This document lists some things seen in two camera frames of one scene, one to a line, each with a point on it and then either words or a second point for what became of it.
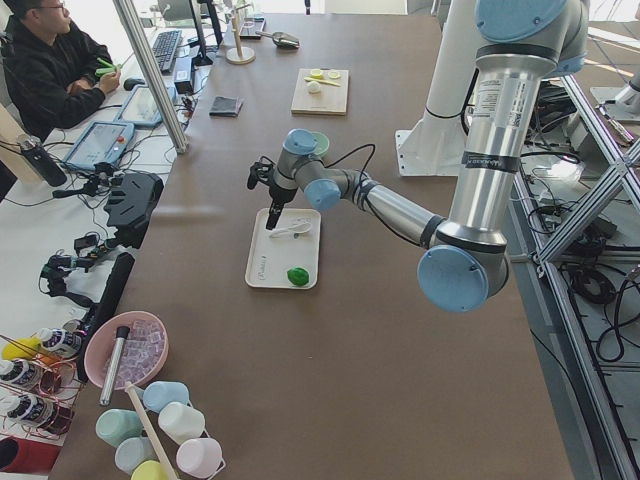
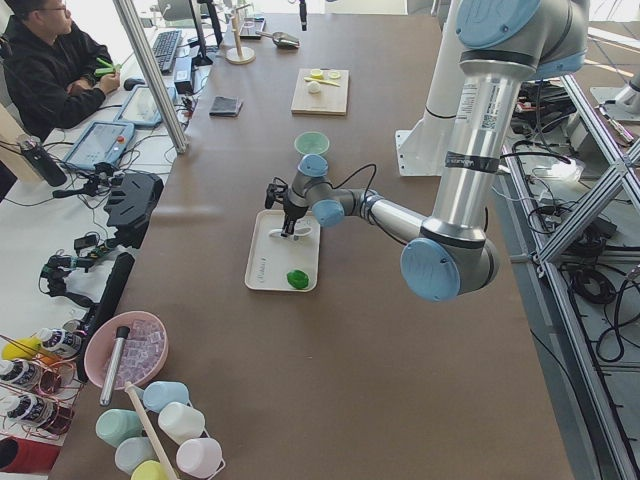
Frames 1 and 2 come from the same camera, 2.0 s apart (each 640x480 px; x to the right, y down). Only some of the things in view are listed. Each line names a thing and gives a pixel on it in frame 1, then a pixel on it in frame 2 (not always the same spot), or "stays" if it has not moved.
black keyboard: [165, 48] stays
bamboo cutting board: [330, 100] stays
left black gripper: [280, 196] → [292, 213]
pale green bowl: [322, 142] stays
